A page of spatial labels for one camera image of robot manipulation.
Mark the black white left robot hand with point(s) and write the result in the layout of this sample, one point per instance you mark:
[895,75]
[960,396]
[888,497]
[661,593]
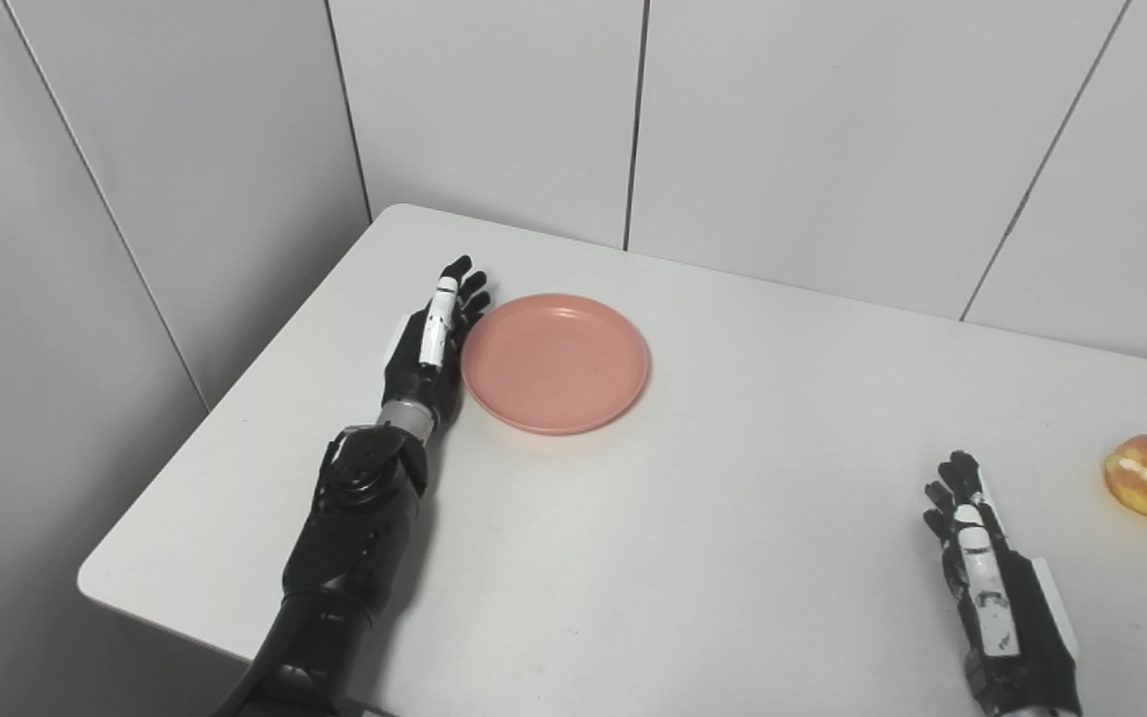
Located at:
[414,368]

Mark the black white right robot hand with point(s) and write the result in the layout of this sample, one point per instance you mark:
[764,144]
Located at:
[1017,627]

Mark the pink round plate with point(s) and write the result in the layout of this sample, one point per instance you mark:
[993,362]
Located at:
[554,363]

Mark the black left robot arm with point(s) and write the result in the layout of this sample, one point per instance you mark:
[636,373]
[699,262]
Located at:
[354,538]

